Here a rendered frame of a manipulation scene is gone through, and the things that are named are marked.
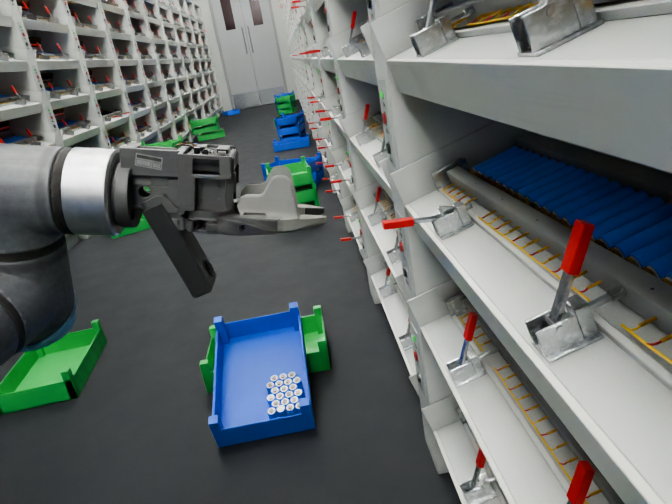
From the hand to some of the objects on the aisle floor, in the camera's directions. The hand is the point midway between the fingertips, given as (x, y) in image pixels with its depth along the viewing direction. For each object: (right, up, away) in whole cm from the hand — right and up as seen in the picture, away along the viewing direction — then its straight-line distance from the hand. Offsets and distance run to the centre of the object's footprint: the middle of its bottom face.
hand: (312, 220), depth 61 cm
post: (+23, -15, +105) cm, 108 cm away
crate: (-13, -32, +63) cm, 72 cm away
